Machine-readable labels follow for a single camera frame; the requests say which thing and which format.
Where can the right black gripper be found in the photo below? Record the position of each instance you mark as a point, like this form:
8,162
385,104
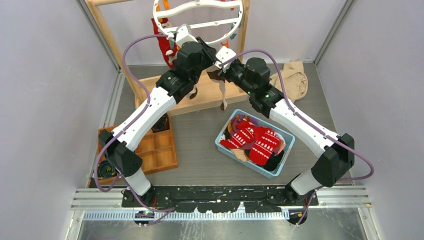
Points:
226,74

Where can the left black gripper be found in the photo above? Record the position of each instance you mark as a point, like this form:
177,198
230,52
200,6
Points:
208,52

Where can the beige brown striped sock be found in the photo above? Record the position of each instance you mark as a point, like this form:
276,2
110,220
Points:
193,93

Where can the red white patterned sock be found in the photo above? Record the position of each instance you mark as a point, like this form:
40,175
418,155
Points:
244,135

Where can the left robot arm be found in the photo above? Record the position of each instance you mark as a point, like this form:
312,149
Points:
118,146

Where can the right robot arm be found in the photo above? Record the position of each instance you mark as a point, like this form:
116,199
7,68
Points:
332,150

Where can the wooden hanger stand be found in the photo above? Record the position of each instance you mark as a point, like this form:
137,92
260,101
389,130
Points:
209,94

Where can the white round clip hanger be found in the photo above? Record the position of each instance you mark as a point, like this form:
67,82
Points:
213,20

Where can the orange clothes peg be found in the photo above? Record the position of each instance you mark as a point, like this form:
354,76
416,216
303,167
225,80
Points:
225,43

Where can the beige cloth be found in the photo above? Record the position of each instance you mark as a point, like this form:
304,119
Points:
295,80

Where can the blue plastic basket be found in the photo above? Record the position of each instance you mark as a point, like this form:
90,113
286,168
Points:
280,158

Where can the wooden compartment tray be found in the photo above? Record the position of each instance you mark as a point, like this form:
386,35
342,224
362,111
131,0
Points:
156,149

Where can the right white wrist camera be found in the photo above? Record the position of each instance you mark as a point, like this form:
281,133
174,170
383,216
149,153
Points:
223,58

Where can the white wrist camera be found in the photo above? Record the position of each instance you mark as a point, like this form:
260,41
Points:
182,35
223,58

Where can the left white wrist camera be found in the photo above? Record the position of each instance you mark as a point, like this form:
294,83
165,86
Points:
182,35

